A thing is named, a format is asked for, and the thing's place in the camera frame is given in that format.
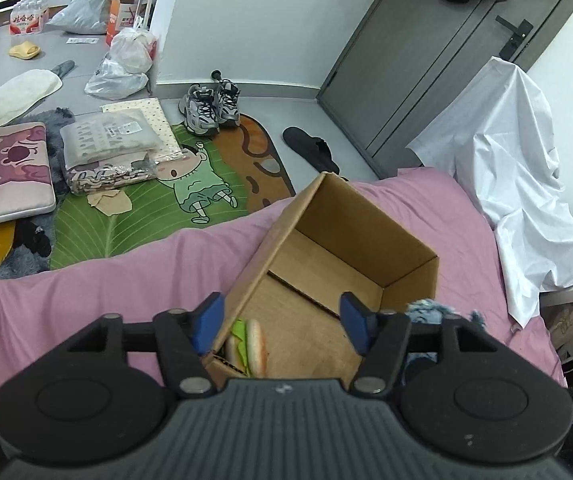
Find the clear plastic bag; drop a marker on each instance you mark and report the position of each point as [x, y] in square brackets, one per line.
[114, 82]

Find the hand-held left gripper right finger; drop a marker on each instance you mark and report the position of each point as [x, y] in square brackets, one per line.
[354, 325]

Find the pack of water bottles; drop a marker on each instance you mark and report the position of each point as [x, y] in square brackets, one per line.
[29, 16]

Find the pink bed sheet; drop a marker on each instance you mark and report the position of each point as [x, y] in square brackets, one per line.
[116, 285]

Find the light blue plush toy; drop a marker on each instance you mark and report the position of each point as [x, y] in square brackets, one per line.
[426, 311]

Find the grey door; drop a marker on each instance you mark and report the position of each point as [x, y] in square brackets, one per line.
[416, 60]

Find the yellow slipper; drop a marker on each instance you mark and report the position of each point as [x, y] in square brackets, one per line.
[25, 50]

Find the grey slipper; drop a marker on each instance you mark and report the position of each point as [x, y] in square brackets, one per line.
[64, 69]

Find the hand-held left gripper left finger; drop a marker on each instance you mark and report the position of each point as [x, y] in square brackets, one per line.
[209, 321]

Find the burger plush toy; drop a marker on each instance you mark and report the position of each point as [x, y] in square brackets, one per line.
[254, 347]

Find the grey plastic bag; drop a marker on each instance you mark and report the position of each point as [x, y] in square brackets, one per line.
[81, 12]

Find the dotted white package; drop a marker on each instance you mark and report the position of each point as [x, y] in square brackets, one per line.
[159, 120]

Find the cartoon floor mat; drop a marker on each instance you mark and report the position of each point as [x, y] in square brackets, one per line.
[131, 225]

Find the pink cartoon laptop bag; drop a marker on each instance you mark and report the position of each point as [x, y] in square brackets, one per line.
[6, 175]

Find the orange cardboard box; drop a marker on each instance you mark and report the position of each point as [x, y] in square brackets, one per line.
[121, 17]

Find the black slipper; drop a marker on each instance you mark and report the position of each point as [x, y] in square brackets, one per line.
[311, 149]

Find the white oval cushion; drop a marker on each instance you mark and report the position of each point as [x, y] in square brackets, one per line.
[11, 97]

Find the white cloth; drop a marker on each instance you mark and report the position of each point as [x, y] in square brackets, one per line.
[516, 170]

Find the beige paper piece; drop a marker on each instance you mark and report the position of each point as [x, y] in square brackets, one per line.
[111, 202]

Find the white plastic bag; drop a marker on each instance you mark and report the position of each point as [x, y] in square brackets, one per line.
[132, 50]

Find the brown cardboard box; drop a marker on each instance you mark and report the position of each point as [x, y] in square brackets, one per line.
[306, 305]

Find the clear bag of folded clothing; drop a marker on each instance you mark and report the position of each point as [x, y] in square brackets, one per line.
[109, 135]

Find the patterned cloth in clear bag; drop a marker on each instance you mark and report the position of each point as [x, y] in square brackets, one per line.
[106, 177]

